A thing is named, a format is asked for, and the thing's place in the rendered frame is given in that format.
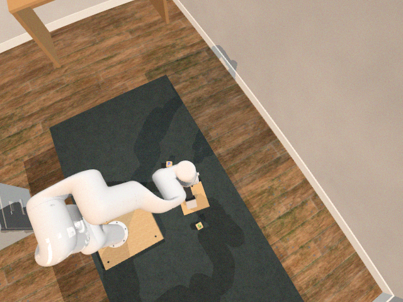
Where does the tan square mat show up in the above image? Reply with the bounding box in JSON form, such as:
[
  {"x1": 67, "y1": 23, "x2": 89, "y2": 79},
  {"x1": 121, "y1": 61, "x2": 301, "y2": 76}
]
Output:
[{"x1": 181, "y1": 181, "x2": 210, "y2": 215}]

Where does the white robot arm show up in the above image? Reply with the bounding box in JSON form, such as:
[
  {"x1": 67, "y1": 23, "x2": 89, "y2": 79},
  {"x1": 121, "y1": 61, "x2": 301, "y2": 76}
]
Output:
[{"x1": 26, "y1": 160, "x2": 199, "y2": 267}]

